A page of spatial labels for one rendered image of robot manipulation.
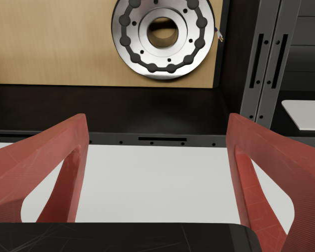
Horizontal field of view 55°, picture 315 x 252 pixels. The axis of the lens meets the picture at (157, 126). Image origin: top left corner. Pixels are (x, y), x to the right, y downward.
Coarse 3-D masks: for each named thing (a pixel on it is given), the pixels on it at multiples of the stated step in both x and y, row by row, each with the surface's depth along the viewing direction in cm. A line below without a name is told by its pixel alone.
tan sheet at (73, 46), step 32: (0, 0) 32; (32, 0) 31; (64, 0) 31; (96, 0) 31; (0, 32) 33; (32, 32) 33; (64, 32) 33; (96, 32) 33; (160, 32) 33; (0, 64) 35; (32, 64) 35; (64, 64) 35; (96, 64) 35
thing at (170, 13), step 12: (156, 12) 28; (168, 12) 28; (144, 24) 29; (180, 24) 29; (144, 36) 30; (180, 36) 29; (144, 48) 30; (156, 48) 30; (168, 48) 30; (180, 48) 30
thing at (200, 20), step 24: (120, 0) 28; (144, 0) 28; (168, 0) 28; (192, 0) 29; (120, 24) 30; (192, 24) 29; (120, 48) 31; (192, 48) 31; (144, 72) 32; (168, 72) 32
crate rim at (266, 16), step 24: (264, 0) 22; (264, 24) 23; (264, 48) 24; (264, 72) 25; (240, 96) 26; (96, 144) 29; (120, 144) 29; (144, 144) 29; (168, 144) 28; (192, 144) 28; (216, 144) 28
